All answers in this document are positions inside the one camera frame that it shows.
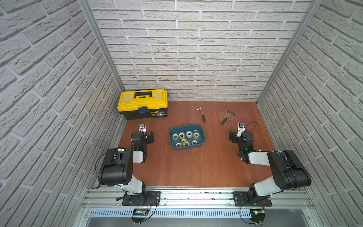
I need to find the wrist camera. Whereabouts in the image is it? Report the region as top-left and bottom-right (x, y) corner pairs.
(139, 123), (147, 133)
(237, 122), (246, 137)

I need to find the corner aluminium post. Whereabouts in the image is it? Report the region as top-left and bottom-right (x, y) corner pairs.
(78, 0), (125, 92)
(256, 0), (323, 106)

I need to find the yellow black toolbox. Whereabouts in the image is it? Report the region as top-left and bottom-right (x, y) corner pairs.
(117, 89), (168, 120)

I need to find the right circuit board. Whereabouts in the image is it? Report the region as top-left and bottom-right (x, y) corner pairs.
(250, 210), (265, 224)

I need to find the left corner aluminium post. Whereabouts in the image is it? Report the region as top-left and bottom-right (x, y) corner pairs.
(78, 0), (125, 92)

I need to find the right corner aluminium post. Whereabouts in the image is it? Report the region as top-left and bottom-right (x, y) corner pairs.
(256, 0), (323, 106)

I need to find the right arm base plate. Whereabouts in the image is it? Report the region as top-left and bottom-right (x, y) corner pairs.
(233, 192), (272, 207)

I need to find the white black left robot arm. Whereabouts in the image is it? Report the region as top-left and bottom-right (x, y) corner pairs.
(97, 131), (155, 196)

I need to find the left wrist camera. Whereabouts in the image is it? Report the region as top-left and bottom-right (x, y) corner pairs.
(139, 123), (147, 133)

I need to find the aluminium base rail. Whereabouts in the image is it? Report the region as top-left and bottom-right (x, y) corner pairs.
(81, 187), (314, 219)

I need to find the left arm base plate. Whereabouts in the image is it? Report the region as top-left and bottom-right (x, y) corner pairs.
(122, 191), (161, 207)

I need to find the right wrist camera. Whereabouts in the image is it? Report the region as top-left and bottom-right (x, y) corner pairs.
(237, 122), (246, 137)

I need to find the teal plastic storage box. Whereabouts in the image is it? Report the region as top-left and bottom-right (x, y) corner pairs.
(169, 124), (206, 150)

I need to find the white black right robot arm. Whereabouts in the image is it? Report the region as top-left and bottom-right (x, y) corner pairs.
(229, 131), (312, 203)

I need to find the red black ratchet wrench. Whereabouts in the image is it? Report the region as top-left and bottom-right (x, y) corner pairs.
(197, 107), (206, 122)

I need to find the left green circuit board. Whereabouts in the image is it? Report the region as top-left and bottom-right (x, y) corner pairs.
(132, 208), (150, 217)

